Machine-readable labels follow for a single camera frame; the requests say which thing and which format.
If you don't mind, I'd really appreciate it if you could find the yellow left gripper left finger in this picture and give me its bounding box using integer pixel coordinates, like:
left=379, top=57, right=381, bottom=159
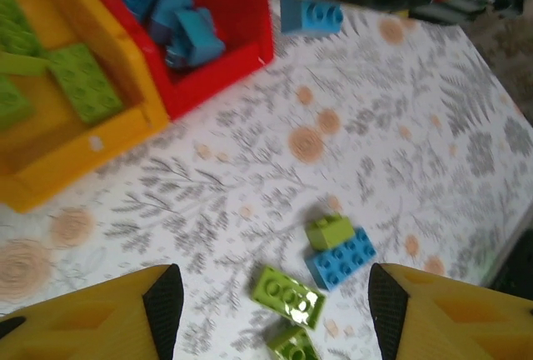
left=0, top=262, right=184, bottom=360

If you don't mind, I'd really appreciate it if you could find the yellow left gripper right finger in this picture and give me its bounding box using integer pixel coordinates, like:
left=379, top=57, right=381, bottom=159
left=368, top=262, right=533, bottom=360

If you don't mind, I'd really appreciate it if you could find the blue square lego brick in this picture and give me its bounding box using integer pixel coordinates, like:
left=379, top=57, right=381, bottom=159
left=279, top=0, right=345, bottom=37

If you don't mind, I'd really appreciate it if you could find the blue sloped lego piece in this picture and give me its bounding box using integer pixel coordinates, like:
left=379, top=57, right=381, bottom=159
left=148, top=0, right=197, bottom=45

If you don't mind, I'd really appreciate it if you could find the green lego plate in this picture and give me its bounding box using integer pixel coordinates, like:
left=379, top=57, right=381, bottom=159
left=0, top=51, right=51, bottom=78

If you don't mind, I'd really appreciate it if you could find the red plastic bin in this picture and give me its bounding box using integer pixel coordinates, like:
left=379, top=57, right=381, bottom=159
left=72, top=0, right=275, bottom=123

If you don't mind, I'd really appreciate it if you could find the small green lego brick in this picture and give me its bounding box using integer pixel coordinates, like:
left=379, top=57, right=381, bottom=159
left=306, top=213, right=356, bottom=251

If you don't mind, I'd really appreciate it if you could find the floral patterned tablecloth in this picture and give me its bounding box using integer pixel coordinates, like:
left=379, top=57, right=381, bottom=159
left=0, top=0, right=533, bottom=360

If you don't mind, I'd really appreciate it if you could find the yellow plastic bin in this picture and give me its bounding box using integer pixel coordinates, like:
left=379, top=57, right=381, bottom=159
left=0, top=0, right=171, bottom=214

